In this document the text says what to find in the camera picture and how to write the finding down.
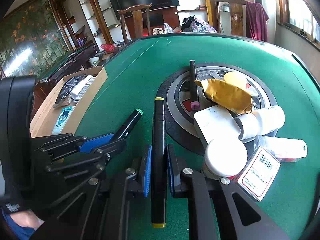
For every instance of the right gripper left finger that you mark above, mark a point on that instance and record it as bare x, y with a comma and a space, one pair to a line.
101, 208

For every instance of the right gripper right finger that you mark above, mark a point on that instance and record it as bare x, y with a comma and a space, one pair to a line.
218, 209

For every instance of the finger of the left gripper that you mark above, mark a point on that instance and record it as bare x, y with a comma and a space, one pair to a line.
90, 144
110, 150

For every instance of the green capped black marker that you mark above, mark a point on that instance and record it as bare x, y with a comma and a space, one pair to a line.
128, 125

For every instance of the teal cartoon pouch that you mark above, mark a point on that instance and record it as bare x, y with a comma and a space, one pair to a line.
62, 119

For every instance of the black snack packet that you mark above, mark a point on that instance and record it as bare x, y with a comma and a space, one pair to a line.
64, 96

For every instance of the yellow capped black marker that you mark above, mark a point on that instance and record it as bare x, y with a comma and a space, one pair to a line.
158, 167

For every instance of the small white bottle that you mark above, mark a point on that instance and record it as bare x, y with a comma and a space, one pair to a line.
77, 87

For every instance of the tall white medicine box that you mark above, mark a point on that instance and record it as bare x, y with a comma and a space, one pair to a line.
83, 89

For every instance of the person's left hand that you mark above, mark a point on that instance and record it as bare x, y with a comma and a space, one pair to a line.
27, 219

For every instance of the cardboard box tray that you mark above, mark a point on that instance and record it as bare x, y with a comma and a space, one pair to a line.
45, 118

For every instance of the white purple medicine box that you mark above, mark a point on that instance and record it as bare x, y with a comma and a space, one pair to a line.
259, 174

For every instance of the red label white bottle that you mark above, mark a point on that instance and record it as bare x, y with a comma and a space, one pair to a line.
224, 157

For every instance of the round table centre console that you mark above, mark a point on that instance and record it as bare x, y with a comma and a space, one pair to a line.
179, 116

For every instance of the clear pack red caps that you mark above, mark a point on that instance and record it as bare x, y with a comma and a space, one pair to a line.
283, 149

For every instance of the dark folding mahjong table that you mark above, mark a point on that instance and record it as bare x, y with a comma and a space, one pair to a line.
78, 59

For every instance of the pink capped black marker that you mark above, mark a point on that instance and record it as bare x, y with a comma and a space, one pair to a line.
195, 104

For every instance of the red plastic bag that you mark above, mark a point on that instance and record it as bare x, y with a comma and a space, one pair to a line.
109, 48

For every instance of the white square bottle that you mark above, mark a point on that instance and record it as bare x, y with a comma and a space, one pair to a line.
215, 121

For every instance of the white round bottle lying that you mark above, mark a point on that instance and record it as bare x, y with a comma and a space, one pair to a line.
260, 122

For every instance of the floral glass screen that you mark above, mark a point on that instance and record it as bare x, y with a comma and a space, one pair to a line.
32, 42

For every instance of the yellow crumpled packet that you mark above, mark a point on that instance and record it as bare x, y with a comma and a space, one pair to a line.
230, 92

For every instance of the pile of clothes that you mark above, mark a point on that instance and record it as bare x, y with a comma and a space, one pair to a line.
197, 25

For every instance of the wooden chair with cloth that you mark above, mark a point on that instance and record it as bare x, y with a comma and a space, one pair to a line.
236, 16

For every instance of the maroon cloth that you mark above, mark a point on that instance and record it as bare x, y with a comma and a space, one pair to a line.
256, 26

